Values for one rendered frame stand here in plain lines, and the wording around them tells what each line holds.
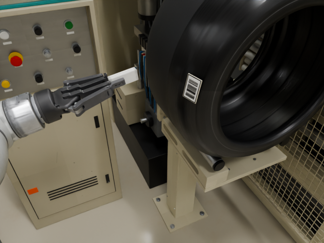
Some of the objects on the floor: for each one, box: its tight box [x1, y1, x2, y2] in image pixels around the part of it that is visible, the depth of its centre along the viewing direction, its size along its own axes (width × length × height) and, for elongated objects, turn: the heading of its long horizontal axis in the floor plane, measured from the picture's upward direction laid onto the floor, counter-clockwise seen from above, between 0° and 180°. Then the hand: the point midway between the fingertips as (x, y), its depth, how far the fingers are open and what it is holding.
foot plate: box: [152, 193, 208, 233], centre depth 182 cm, size 27×27×2 cm
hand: (123, 78), depth 67 cm, fingers closed
